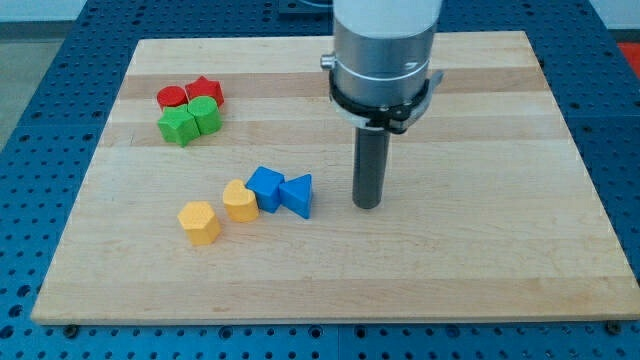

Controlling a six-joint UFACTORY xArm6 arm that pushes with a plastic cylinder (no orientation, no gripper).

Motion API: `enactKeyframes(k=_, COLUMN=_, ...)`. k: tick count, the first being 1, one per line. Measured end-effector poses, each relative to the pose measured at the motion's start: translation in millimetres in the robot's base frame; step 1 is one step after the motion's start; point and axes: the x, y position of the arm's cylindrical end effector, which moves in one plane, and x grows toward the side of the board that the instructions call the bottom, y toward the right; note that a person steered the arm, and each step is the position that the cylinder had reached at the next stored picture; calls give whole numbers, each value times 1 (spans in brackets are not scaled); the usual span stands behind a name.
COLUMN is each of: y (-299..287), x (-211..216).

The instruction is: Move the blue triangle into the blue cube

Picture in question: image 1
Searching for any wooden board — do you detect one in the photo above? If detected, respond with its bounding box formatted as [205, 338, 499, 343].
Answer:
[31, 31, 639, 325]

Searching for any green star block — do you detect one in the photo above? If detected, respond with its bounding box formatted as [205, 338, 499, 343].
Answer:
[157, 104, 201, 147]

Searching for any yellow heart block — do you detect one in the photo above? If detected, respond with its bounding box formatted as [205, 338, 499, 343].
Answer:
[223, 179, 259, 222]

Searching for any yellow hexagon block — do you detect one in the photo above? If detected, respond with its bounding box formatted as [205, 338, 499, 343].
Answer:
[177, 201, 221, 246]

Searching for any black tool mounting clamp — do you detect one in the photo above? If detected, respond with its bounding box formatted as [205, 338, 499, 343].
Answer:
[328, 71, 444, 134]

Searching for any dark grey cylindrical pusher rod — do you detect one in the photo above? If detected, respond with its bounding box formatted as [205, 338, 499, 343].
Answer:
[352, 128, 390, 209]

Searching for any green cylinder block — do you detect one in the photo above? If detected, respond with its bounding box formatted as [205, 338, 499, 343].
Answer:
[187, 96, 222, 135]

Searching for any red star block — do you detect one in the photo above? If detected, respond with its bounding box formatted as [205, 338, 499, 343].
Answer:
[185, 76, 225, 107]

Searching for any blue cube block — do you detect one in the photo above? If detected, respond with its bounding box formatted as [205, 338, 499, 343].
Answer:
[246, 166, 285, 213]

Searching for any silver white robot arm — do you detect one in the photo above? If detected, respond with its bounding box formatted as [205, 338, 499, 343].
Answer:
[320, 0, 442, 106]

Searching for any blue triangle block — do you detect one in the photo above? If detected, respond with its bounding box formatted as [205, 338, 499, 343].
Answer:
[279, 174, 313, 219]

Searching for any red cylinder block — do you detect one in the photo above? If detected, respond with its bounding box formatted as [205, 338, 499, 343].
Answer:
[156, 85, 189, 110]

